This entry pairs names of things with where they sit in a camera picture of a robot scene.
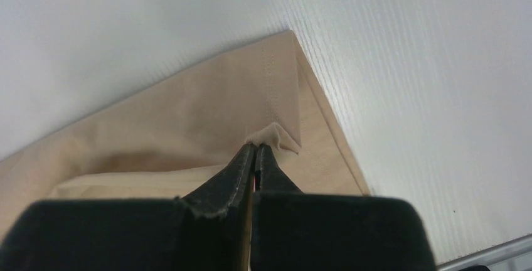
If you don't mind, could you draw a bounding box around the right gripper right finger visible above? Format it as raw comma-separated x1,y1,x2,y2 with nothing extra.
251,144,436,270

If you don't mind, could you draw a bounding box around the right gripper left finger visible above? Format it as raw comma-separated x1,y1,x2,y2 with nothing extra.
1,144,256,270

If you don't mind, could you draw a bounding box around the beige t shirt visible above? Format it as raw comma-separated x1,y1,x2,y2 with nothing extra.
1,31,370,235

